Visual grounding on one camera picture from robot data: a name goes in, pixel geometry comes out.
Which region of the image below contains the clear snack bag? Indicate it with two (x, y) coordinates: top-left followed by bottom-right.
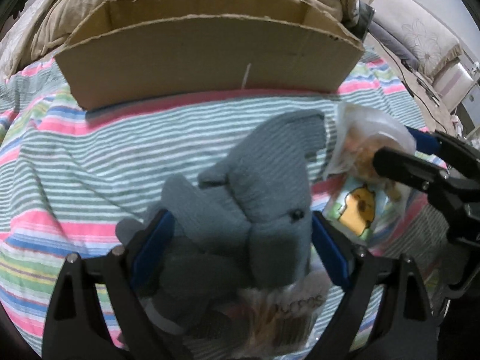
(324, 102), (416, 203)

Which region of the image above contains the grey knitted sock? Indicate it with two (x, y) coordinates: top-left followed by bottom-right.
(115, 109), (326, 335)

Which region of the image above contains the cartoon tissue pack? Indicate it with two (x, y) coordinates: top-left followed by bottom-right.
(322, 176), (410, 245)

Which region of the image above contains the crinkly snack packet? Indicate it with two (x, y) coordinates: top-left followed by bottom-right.
(215, 269), (332, 359)

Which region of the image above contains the striped colourful towel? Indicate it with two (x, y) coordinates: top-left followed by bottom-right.
(1, 51), (429, 353)

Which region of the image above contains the open cardboard box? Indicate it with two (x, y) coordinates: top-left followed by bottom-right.
(55, 0), (365, 111)

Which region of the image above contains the black charging cable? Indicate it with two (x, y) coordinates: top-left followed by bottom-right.
(367, 33), (442, 121)

